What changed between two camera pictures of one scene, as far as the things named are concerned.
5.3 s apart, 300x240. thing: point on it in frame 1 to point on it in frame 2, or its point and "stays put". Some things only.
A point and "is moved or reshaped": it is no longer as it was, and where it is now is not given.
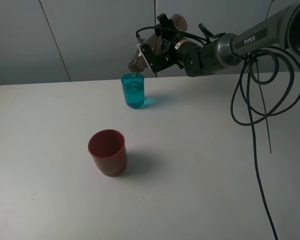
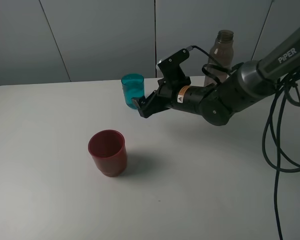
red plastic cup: [108, 148] stays put
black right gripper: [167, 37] to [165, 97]
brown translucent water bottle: [139, 63] is moved or reshaped
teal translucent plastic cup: [133, 85] stays put
